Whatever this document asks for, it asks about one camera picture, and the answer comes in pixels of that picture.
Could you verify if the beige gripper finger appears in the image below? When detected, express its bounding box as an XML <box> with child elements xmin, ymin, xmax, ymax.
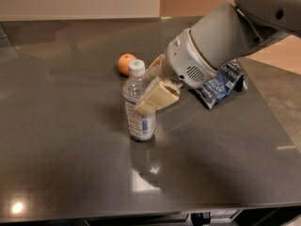
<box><xmin>135</xmin><ymin>77</ymin><xmax>182</xmax><ymax>116</ymax></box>
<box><xmin>148</xmin><ymin>54</ymin><xmax>164</xmax><ymax>69</ymax></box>

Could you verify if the clear blue-labelled plastic bottle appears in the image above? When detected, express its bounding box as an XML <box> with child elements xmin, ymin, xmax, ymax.
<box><xmin>122</xmin><ymin>59</ymin><xmax>156</xmax><ymax>141</ymax></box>

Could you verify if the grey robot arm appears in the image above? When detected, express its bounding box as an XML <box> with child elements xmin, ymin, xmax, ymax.
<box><xmin>135</xmin><ymin>0</ymin><xmax>301</xmax><ymax>116</ymax></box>

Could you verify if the orange fruit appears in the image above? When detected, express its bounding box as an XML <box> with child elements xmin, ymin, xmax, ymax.
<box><xmin>118</xmin><ymin>54</ymin><xmax>135</xmax><ymax>76</ymax></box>

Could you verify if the blue chip bag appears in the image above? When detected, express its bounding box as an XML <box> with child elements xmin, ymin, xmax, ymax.
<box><xmin>196</xmin><ymin>59</ymin><xmax>247</xmax><ymax>109</ymax></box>

